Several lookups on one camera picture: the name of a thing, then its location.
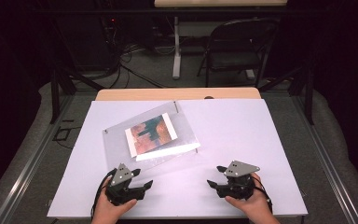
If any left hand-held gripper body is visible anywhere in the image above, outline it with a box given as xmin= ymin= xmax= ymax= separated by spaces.
xmin=105 ymin=162 xmax=145 ymax=206

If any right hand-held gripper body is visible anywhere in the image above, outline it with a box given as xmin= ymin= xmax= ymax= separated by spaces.
xmin=216 ymin=160 xmax=260 ymax=200

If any painting print with white border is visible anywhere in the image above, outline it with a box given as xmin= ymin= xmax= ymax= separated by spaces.
xmin=124 ymin=112 xmax=179 ymax=159

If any clear acrylic photo frame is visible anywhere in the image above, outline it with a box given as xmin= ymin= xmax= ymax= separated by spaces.
xmin=102 ymin=100 xmax=201 ymax=172

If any person's left hand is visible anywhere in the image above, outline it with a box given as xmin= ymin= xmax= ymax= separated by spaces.
xmin=91 ymin=176 xmax=138 ymax=224

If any person's right hand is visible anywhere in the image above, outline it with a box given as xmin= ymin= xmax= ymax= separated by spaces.
xmin=225 ymin=173 xmax=281 ymax=224

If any white table board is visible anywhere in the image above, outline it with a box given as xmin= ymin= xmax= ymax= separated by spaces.
xmin=47 ymin=99 xmax=309 ymax=218

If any wooden table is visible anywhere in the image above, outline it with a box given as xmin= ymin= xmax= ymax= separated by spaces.
xmin=95 ymin=87 xmax=262 ymax=102

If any black folding chair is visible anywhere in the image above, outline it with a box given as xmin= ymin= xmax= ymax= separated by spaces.
xmin=197 ymin=18 xmax=281 ymax=88

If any black metal stand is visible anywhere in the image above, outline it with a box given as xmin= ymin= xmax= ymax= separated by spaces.
xmin=49 ymin=60 xmax=106 ymax=125
xmin=257 ymin=60 xmax=315 ymax=126

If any white-legged background desk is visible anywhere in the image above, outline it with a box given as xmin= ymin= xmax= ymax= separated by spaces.
xmin=153 ymin=0 xmax=288 ymax=80

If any black equipment rack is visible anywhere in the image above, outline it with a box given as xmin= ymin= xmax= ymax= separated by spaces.
xmin=97 ymin=0 xmax=157 ymax=71

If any black horizontal bar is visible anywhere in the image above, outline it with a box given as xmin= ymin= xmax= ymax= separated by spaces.
xmin=34 ymin=7 xmax=324 ymax=16

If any aluminium floor rail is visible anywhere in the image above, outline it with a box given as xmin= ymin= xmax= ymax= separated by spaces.
xmin=292 ymin=92 xmax=357 ymax=224
xmin=0 ymin=92 xmax=76 ymax=224

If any bundle of floor cables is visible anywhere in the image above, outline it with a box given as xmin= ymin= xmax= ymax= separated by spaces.
xmin=105 ymin=43 xmax=169 ymax=90

